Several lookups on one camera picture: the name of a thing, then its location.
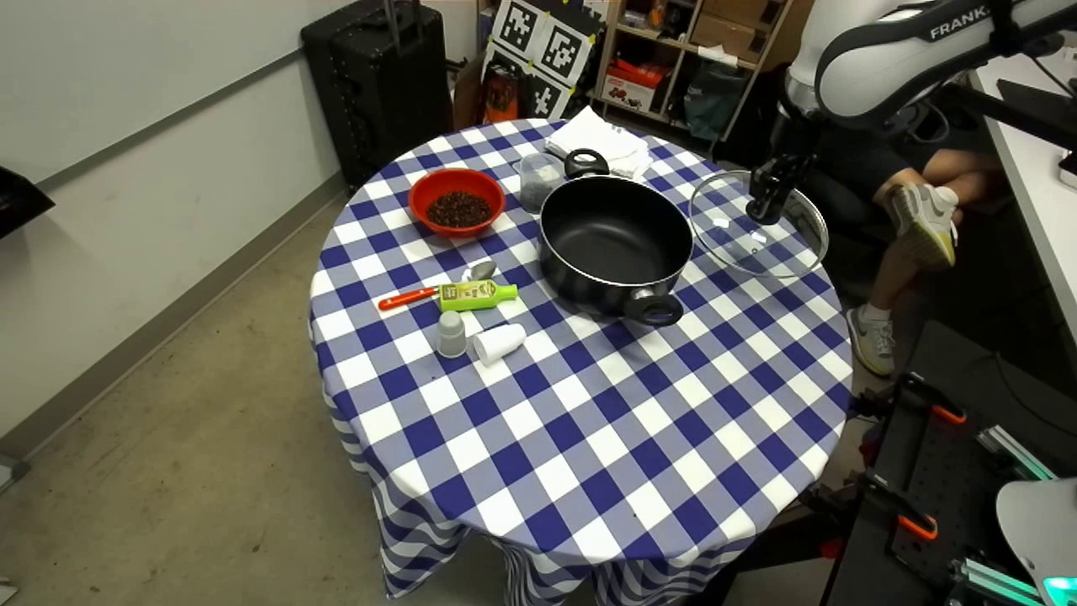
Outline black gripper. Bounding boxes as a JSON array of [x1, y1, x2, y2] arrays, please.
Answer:
[[745, 112, 841, 227]]

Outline glass lid with black knob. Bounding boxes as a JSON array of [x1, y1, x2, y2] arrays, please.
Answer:
[[683, 165, 835, 285]]

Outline black cooking pot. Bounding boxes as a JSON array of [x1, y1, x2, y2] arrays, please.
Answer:
[[535, 144, 701, 330]]

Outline teal bag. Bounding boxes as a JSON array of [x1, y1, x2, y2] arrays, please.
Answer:
[[679, 63, 753, 144]]

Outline red storage box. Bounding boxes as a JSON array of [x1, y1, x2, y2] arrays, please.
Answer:
[[602, 61, 672, 113]]

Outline seated person in grey top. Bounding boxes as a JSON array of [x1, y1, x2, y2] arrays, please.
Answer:
[[846, 133, 1005, 385]]

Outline stack of white towels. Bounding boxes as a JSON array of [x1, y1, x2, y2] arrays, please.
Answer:
[[545, 103, 653, 181]]

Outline wooden storage shelf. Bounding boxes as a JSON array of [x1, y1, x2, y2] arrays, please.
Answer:
[[591, 0, 819, 155]]

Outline AprilTag marker board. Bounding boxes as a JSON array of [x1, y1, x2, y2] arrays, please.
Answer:
[[535, 15, 602, 84], [489, 0, 545, 55]]

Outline white desk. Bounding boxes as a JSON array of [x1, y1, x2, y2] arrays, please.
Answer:
[[970, 44, 1077, 312]]

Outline black equipment stand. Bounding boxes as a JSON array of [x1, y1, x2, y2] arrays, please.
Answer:
[[821, 315, 1077, 606]]

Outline dark brown beans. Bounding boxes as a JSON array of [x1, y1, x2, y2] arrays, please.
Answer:
[[423, 189, 495, 229]]

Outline green kitchen tool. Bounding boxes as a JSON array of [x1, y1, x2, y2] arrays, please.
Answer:
[[433, 280, 522, 315]]

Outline white shaker bottle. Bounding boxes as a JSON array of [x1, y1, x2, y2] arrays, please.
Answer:
[[432, 305, 471, 365], [467, 321, 533, 367]]

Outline blue white checkered tablecloth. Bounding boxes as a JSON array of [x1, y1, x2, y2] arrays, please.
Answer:
[[308, 113, 860, 602]]

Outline red bowl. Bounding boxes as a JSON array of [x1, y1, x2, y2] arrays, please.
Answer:
[[405, 165, 511, 247]]

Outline grey rounded device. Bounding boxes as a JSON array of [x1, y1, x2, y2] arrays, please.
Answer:
[[992, 476, 1077, 602]]

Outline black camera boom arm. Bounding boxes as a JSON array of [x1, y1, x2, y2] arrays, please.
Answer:
[[964, 82, 1077, 155]]

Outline orange handled black clamp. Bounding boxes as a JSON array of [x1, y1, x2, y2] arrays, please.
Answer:
[[897, 367, 970, 431], [860, 469, 943, 547]]

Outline teal handled clamp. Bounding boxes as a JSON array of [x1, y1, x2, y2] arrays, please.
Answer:
[[973, 421, 1060, 486], [948, 555, 1048, 606]]

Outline red handled metal utensil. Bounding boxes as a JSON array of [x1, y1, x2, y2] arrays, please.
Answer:
[[375, 256, 502, 315]]

